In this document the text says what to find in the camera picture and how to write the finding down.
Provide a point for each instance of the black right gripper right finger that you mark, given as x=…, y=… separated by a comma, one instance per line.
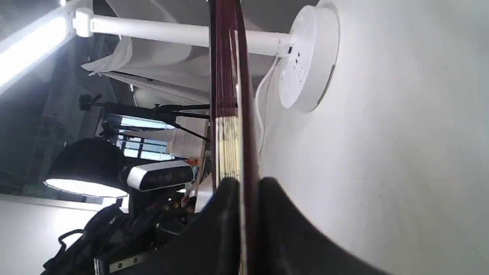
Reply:
x=289, y=244

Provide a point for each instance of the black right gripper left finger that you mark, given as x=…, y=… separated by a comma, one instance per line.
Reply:
x=210, y=245

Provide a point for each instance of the cream folding paper fan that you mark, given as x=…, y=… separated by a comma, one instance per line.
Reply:
x=234, y=151

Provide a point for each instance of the black studio softbox light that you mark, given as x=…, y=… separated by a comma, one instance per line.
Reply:
x=89, y=167

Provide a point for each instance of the white desk lamp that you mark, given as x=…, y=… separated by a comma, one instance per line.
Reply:
x=308, y=52

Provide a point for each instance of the black tripod stand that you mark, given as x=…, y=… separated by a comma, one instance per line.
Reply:
x=163, y=113

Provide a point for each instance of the grey backdrop curtain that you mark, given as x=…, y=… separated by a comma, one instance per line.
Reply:
x=169, y=73

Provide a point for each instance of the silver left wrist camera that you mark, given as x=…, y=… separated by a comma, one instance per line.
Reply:
x=160, y=175

